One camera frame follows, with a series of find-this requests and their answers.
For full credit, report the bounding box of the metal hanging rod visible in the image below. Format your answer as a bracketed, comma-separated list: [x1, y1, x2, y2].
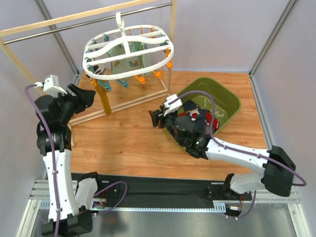
[3, 0, 173, 45]

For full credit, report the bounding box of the wooden drying rack frame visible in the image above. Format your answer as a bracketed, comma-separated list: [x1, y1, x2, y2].
[0, 0, 177, 146]

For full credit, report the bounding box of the white round clip hanger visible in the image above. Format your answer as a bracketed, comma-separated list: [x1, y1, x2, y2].
[82, 12, 174, 81]

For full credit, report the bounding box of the olive green plastic basket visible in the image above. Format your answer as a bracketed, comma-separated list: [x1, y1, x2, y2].
[162, 77, 241, 153]

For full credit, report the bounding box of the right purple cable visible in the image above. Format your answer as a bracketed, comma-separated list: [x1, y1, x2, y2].
[169, 91, 308, 187]

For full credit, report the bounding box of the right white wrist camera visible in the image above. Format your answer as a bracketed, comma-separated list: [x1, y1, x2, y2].
[162, 94, 183, 117]

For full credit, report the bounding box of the red panda sock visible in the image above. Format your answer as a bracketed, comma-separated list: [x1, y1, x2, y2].
[205, 111, 220, 131]

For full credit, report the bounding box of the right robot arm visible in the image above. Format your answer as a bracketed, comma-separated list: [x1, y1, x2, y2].
[149, 110, 296, 197]

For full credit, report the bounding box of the purple cable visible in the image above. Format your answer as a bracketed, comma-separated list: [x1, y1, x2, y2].
[169, 91, 308, 187]
[24, 83, 61, 237]

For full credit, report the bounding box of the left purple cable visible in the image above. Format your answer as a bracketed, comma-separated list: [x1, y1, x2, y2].
[24, 83, 61, 237]

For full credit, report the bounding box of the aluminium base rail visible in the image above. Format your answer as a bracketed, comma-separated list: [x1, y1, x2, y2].
[29, 180, 299, 213]

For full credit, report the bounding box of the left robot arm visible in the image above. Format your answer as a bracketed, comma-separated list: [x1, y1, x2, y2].
[31, 84, 102, 237]

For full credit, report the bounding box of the mint green cartoon sock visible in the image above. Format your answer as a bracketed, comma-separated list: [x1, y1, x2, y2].
[139, 42, 152, 69]

